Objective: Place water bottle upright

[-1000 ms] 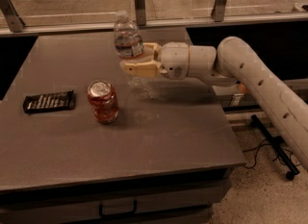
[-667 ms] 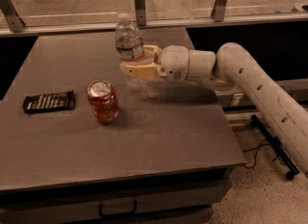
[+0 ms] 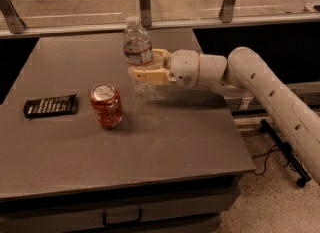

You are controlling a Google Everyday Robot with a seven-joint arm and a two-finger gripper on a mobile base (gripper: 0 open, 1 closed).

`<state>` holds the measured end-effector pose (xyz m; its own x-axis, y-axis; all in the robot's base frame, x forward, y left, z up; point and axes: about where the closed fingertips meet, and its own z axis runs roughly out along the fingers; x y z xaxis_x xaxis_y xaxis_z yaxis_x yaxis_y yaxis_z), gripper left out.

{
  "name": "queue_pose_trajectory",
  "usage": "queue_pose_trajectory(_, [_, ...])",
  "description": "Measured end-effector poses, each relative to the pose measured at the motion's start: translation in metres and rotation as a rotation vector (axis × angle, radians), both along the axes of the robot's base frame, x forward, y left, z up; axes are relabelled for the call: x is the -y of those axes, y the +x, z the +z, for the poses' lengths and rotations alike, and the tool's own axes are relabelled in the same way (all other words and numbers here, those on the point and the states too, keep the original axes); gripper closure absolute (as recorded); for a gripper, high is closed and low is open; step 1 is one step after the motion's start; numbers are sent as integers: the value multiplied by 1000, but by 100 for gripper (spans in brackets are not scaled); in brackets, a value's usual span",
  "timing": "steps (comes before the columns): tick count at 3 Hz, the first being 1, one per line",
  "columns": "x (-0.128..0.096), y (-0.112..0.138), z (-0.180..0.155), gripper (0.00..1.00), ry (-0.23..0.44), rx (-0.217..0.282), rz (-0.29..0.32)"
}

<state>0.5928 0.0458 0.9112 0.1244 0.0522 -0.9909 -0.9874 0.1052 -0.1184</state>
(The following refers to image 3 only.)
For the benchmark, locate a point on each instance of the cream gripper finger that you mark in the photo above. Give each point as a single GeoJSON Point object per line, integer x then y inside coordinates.
{"type": "Point", "coordinates": [156, 76]}
{"type": "Point", "coordinates": [161, 56]}

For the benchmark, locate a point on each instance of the right metal rail bracket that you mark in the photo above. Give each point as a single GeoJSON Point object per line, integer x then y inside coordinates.
{"type": "Point", "coordinates": [229, 0]}

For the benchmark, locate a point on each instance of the left metal rail bracket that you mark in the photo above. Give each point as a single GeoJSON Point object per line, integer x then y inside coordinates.
{"type": "Point", "coordinates": [14, 22]}

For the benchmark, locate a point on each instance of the black wheeled stand base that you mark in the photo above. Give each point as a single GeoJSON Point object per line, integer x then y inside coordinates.
{"type": "Point", "coordinates": [288, 153]}

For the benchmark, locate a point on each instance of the grey table drawer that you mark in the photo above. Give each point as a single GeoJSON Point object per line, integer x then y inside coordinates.
{"type": "Point", "coordinates": [183, 206]}

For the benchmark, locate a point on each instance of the black snack bar wrapper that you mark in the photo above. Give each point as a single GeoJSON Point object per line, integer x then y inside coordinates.
{"type": "Point", "coordinates": [52, 106]}

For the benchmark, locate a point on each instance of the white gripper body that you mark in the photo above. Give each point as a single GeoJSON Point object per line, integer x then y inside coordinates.
{"type": "Point", "coordinates": [184, 65]}

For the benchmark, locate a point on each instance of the middle metal rail bracket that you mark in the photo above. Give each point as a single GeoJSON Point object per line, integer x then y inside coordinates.
{"type": "Point", "coordinates": [145, 12]}

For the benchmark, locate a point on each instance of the metal rail bracket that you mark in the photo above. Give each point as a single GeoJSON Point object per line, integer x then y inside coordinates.
{"type": "Point", "coordinates": [145, 12]}
{"type": "Point", "coordinates": [229, 0]}
{"type": "Point", "coordinates": [14, 22]}

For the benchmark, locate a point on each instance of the red soda can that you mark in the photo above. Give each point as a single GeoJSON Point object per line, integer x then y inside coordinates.
{"type": "Point", "coordinates": [106, 102]}

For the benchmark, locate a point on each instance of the black drawer handle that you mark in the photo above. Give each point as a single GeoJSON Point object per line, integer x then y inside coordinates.
{"type": "Point", "coordinates": [121, 217]}

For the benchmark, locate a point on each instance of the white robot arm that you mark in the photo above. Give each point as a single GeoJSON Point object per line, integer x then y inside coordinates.
{"type": "Point", "coordinates": [242, 72]}

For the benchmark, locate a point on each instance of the clear plastic water bottle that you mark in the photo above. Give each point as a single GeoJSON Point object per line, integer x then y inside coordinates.
{"type": "Point", "coordinates": [137, 49]}

